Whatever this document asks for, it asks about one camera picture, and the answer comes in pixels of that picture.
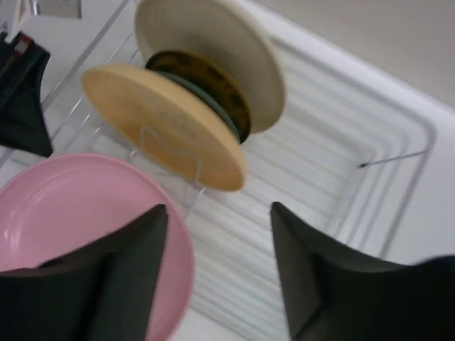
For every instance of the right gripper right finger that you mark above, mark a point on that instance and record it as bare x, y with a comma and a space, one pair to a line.
334, 292

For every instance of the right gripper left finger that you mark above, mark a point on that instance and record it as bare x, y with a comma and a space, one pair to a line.
101, 291

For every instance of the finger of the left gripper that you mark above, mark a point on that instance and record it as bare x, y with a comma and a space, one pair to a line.
23, 126

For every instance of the pink plastic plate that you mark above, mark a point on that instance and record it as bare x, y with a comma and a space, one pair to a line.
66, 201

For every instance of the green patterned small plate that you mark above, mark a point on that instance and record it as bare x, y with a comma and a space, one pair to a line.
206, 98

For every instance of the yellow black patterned plate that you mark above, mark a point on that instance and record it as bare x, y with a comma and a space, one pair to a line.
210, 77

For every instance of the beige plastic plate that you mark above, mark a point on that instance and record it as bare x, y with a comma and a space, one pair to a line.
227, 34

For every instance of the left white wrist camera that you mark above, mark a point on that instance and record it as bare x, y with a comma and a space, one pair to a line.
14, 13

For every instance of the white wire dish rack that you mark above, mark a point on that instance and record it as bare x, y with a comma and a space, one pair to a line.
343, 158

